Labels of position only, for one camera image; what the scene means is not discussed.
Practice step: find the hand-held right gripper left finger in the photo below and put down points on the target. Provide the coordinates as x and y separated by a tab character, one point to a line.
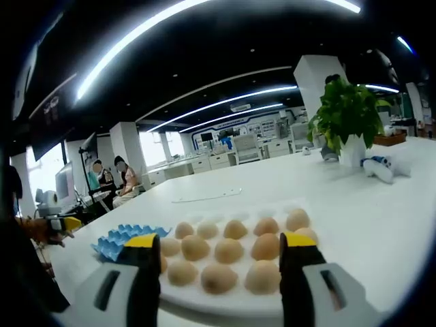
136	286

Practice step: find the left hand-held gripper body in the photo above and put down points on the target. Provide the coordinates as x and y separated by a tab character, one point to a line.
47	204

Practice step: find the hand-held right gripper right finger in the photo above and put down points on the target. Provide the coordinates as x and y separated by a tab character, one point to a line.
303	286

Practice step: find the blue egg tray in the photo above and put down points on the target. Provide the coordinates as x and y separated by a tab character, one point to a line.
116	238

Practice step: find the group of brown eggs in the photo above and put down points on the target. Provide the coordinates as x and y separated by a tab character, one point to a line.
194	247

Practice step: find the white plastic tray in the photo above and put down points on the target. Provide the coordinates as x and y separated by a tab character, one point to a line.
238	303

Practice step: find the person's left hand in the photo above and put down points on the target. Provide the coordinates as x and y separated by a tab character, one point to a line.
34	231

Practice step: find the white computer monitor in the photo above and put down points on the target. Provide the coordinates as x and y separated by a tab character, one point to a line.
64	182

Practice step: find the person's black shirt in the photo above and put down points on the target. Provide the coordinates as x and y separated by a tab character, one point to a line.
27	279

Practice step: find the black tripod stand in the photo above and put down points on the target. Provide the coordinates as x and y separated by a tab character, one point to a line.
89	143

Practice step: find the white table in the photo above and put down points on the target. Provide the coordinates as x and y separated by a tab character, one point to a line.
306	177

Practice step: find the dark grey device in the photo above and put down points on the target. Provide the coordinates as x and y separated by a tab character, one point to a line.
328	154

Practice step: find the small white object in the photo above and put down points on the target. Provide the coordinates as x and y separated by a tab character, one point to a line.
305	150

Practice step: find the white low cabinet row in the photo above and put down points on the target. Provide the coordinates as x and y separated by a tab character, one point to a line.
201	163

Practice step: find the white blue device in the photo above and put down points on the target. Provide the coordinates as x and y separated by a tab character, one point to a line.
378	168

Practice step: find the white slatted chair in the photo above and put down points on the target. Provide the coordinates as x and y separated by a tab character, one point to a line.
301	138
248	148

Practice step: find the brown wooden box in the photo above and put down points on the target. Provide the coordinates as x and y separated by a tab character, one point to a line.
390	139

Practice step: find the potted green plant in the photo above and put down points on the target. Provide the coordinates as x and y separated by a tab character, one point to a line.
344	112

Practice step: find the ceiling air conditioner vent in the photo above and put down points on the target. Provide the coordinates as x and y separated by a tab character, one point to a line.
240	108

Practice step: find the black wall screen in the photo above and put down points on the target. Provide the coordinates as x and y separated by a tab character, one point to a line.
206	137

